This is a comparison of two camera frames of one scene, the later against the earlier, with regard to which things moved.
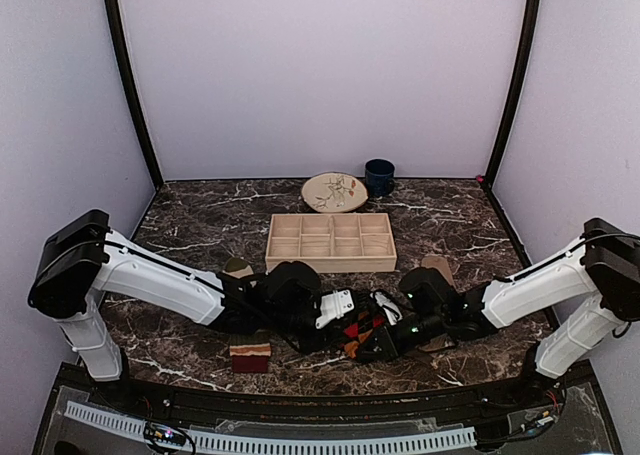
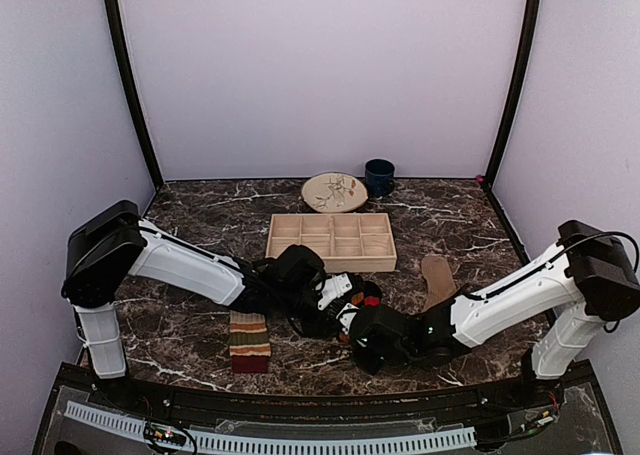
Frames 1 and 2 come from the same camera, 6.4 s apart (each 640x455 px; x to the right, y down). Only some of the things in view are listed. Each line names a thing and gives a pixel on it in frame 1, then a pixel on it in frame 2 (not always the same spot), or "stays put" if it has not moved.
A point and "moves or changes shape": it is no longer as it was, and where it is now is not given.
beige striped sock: [249, 350] stays put
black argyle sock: [355, 333] moves or changes shape
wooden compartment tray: [335, 242] stays put
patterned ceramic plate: [334, 192] stays put
